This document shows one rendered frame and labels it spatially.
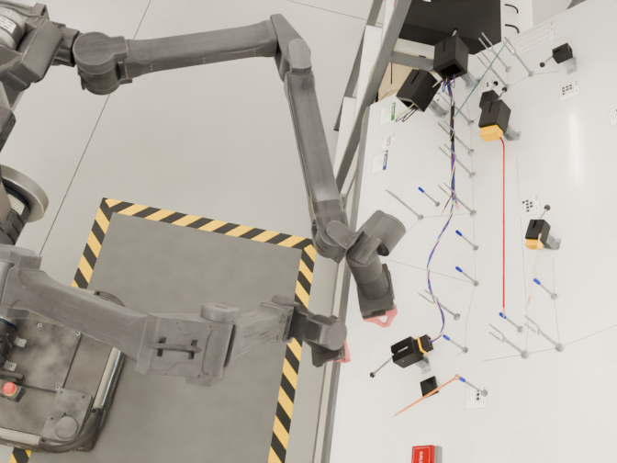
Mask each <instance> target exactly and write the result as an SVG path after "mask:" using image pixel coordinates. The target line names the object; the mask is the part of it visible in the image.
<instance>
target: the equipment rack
mask: <svg viewBox="0 0 617 463"><path fill-rule="evenodd" d="M383 1H384V0H373V2H372V5H371V7H370V11H369V14H368V17H367V20H366V23H365V28H364V31H363V35H362V38H361V40H360V43H359V47H358V50H357V53H356V56H355V59H354V62H353V68H352V70H351V73H350V76H349V80H348V83H347V86H346V88H345V92H344V95H343V98H342V103H341V106H340V109H339V113H338V116H337V119H336V121H335V123H334V128H333V130H337V131H339V135H338V141H337V148H336V154H335V161H334V167H333V173H334V176H335V181H336V185H337V188H338V192H339V195H340V196H344V197H345V196H346V193H347V191H348V188H349V185H350V184H351V181H352V179H353V174H354V172H355V169H356V165H357V157H358V150H359V142H360V135H361V127H362V119H363V116H364V113H365V109H366V107H370V106H371V105H373V104H374V102H375V99H376V95H377V92H378V90H379V87H380V85H381V83H382V80H383V77H384V74H385V72H386V69H387V66H388V63H389V62H392V63H395V64H400V65H404V66H408V67H412V68H417V69H421V70H425V71H427V70H428V69H429V68H431V67H432V66H433V60H432V59H428V58H423V57H420V56H415V55H411V54H407V53H403V52H398V51H405V52H409V53H414V54H418V55H422V56H426V57H431V58H433V56H434V46H431V45H427V44H422V43H419V42H414V41H410V40H403V39H398V35H399V32H400V31H401V28H402V25H403V23H404V20H405V17H406V15H407V13H408V10H409V6H410V3H411V0H397V1H396V3H395V6H394V1H395V0H386V2H385V11H384V19H383V27H379V26H376V21H377V18H378V15H379V12H380V9H381V6H382V4H383ZM585 1H587V0H572V1H571V3H570V5H569V6H568V8H567V10H568V9H569V8H571V7H573V6H576V5H578V4H581V3H583V2H585ZM505 4H508V5H513V6H516V7H517V8H518V10H519V14H517V11H516V9H515V8H513V7H511V6H505ZM500 10H501V41H504V40H505V38H504V37H506V38H507V39H508V38H509V37H510V36H514V35H517V30H516V29H515V28H511V27H505V24H511V25H514V26H516V27H517V28H518V29H519V30H520V33H521V32H523V31H524V30H526V29H528V28H531V27H533V6H532V0H500ZM393 50H398V51H393ZM373 66H374V68H373V71H372V73H371V76H370V79H369V74H370V71H371V68H372V67H373ZM358 77H359V80H358ZM357 80H358V86H357V94H356V96H353V91H354V89H355V86H356V83H357ZM368 80H369V81H368Z"/></svg>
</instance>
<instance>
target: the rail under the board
mask: <svg viewBox="0 0 617 463"><path fill-rule="evenodd" d="M369 113H370V107H366V109H365V113H364V116H363V119H362V127H361V135H360V142H359V150H358V157H357V165H356V173H355V180H354V188H353V203H352V210H351V218H350V225H349V226H350V230H351V231H353V232H356V225H357V217H358V209H359V201H360V193H361V185H362V177H363V169H364V160H365V146H366V137H367V130H368V121H369ZM351 273H352V272H351V270H350V267H349V266H348V263H347V261H346V257H345V263H344V271H343V279H342V293H341V301H340V308H339V316H338V321H340V322H343V323H345V322H346V313H347V305H348V297H349V289H350V281H351ZM340 369H341V362H334V361H333V362H332V370H331V384H330V391H329V399H328V407H327V414H326V422H325V430H324V437H323V445H322V452H321V460H320V463H330V457H331V441H332V434H333V426H334V417H335V409H336V401H337V393H338V385H339V377H340Z"/></svg>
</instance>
